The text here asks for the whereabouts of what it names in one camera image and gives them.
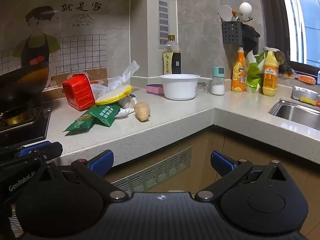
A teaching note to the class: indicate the black gas stove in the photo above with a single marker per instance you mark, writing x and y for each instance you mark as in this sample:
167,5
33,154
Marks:
30,127

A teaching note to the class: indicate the yellow sponge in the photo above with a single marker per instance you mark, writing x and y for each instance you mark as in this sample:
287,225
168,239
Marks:
308,101

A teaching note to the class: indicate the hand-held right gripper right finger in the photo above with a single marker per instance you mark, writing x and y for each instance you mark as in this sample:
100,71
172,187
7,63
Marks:
222,162

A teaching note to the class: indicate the cartoon wall poster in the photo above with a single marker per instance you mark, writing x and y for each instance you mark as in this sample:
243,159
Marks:
37,42

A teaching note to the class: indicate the dark-framed window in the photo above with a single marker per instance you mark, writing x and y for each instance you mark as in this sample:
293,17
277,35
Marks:
300,30

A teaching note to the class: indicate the yellow round lid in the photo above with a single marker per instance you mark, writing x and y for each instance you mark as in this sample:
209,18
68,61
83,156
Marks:
112,96

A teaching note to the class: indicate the white plastic bowl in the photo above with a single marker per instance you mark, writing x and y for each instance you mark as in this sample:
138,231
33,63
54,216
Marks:
178,87

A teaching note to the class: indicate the cabinet vent grille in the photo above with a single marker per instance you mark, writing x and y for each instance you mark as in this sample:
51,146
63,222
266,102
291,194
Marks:
160,172

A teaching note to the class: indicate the green plastic bag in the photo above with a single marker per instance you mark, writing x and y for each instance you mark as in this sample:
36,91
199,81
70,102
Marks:
252,77

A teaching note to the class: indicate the pink and purple sponge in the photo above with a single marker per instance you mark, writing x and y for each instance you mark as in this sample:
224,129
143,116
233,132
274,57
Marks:
153,90

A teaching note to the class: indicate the white skimmer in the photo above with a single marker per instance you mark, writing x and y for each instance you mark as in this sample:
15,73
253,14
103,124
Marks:
226,12

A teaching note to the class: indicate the yellow detergent bottle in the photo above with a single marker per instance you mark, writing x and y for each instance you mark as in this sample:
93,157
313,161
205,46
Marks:
270,77

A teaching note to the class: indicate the dark grey utensil holder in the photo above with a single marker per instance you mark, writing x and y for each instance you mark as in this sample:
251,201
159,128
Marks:
232,32

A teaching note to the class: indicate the dark bundle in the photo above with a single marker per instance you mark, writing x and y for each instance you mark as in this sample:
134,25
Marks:
286,67

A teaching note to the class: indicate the white round-headed utensil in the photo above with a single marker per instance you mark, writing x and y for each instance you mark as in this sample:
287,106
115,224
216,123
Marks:
245,8

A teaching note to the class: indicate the red plastic box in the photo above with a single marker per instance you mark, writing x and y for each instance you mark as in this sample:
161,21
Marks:
78,92

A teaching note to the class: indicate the black wok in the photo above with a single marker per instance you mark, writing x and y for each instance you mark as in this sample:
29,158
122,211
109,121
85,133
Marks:
20,82

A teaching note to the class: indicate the white wall vent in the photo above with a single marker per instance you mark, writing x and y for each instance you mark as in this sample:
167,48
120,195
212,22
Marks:
163,22

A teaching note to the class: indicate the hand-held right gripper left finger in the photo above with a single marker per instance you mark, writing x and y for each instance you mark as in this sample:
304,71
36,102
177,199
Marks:
101,161

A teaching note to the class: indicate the steel sink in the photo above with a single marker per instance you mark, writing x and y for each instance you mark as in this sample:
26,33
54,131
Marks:
297,115

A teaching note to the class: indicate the crumpled clear plastic bag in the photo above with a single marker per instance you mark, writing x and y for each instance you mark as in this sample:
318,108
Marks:
115,82

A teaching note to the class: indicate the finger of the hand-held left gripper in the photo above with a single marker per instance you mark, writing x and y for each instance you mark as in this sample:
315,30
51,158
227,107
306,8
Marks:
56,150
35,148

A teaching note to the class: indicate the salt shaker with teal lid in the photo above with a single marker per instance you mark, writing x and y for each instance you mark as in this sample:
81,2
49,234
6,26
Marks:
217,85

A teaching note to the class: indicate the soy sauce bottle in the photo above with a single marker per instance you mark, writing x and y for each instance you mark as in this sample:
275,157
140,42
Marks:
171,60

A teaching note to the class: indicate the ginger root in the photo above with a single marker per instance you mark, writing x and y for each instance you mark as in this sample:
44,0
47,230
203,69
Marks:
142,111

